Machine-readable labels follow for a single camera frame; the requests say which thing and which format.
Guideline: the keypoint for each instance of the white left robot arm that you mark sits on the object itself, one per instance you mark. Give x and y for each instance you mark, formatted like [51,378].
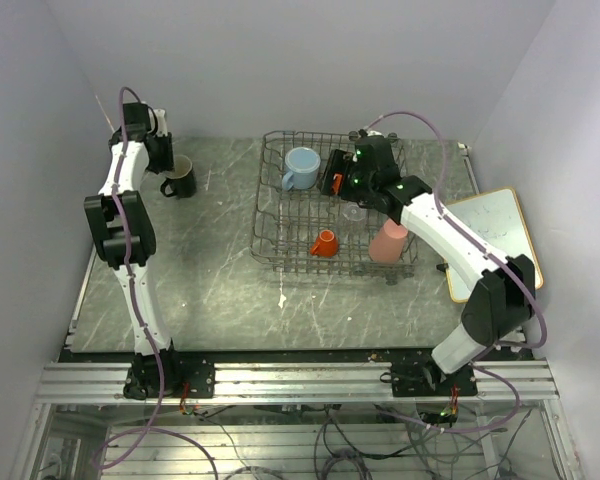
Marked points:
[119,223]

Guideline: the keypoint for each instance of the light blue mug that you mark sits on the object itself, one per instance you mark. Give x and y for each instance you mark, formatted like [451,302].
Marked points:
[302,166]

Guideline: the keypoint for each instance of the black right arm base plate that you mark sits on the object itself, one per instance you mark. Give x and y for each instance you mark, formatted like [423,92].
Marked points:
[425,379]

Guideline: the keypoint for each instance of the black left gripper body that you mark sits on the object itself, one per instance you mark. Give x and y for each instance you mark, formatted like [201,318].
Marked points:
[163,161]

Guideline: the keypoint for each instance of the small orange cup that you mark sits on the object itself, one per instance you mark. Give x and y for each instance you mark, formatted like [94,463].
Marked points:
[326,244]

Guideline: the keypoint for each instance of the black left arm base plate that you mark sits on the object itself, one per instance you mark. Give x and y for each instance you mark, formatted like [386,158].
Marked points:
[193,379]

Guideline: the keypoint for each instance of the clear glass cup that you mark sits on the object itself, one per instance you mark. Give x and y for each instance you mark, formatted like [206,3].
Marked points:
[352,212]

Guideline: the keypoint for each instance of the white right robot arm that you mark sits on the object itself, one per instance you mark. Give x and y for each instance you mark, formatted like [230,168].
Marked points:
[502,287]

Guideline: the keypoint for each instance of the aluminium mounting rail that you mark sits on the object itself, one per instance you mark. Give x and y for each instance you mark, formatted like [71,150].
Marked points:
[269,383]

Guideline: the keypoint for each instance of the large orange mug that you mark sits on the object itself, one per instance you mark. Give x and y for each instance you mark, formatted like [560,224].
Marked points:
[336,184]

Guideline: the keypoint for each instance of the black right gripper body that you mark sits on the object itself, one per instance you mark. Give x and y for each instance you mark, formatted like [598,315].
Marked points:
[359,186]

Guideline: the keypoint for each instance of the yellow framed whiteboard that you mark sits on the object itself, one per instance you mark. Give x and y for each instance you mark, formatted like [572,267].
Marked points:
[497,217]

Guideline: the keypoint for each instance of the pink plastic tumbler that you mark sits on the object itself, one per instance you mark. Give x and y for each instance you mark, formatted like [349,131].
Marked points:
[388,244]

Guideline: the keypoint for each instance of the grey wire dish rack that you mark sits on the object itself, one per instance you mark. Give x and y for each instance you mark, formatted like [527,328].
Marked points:
[285,224]

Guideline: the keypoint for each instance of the black mug white inside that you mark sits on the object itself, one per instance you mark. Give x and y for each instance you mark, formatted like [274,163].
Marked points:
[181,181]

